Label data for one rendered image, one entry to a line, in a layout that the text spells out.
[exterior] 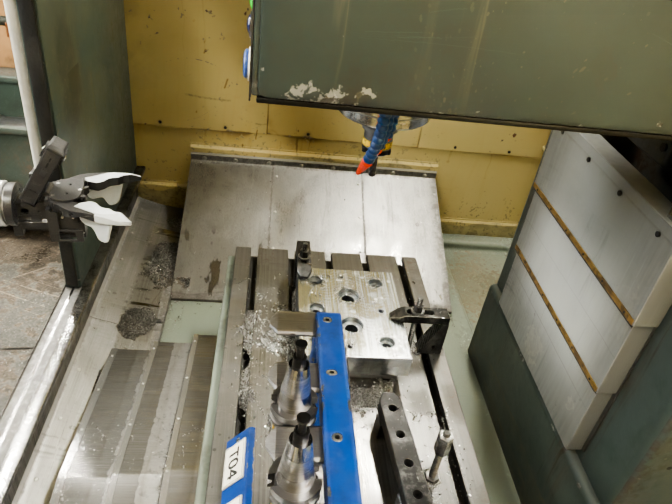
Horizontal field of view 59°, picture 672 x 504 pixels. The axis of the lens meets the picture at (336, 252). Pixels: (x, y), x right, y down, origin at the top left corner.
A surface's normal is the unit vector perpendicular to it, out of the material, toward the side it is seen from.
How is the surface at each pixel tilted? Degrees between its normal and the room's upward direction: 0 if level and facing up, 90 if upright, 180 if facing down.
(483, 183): 90
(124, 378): 8
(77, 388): 17
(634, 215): 92
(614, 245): 90
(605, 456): 90
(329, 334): 0
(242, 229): 24
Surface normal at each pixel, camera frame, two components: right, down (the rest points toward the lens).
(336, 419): 0.12, -0.81
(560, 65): 0.07, 0.58
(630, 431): -0.99, -0.06
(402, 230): 0.14, -0.51
